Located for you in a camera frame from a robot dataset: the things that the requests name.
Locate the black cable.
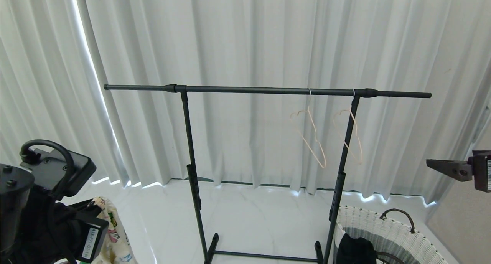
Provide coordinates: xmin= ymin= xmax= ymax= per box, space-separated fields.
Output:
xmin=20 ymin=139 xmax=76 ymax=197

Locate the pink clothes hanger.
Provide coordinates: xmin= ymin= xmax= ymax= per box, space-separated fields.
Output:
xmin=332 ymin=91 xmax=363 ymax=165
xmin=290 ymin=89 xmax=327 ymax=169

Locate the cream printed garment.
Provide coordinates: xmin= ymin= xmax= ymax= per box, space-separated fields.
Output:
xmin=90 ymin=197 xmax=138 ymax=264

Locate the black clothes rack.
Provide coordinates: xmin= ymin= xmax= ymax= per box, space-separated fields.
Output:
xmin=104 ymin=84 xmax=432 ymax=264

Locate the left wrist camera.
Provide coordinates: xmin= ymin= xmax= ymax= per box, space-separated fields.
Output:
xmin=21 ymin=148 xmax=97 ymax=198

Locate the white curtain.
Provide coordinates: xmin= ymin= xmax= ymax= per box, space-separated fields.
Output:
xmin=0 ymin=0 xmax=491 ymax=208

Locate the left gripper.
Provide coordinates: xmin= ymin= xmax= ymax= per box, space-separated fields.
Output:
xmin=23 ymin=197 xmax=110 ymax=264

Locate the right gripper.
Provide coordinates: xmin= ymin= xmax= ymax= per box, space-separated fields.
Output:
xmin=427 ymin=151 xmax=491 ymax=193

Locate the white laundry basket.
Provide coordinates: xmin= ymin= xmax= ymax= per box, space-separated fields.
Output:
xmin=333 ymin=206 xmax=449 ymax=264

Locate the black garment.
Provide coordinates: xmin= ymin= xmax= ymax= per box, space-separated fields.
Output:
xmin=336 ymin=233 xmax=377 ymax=264

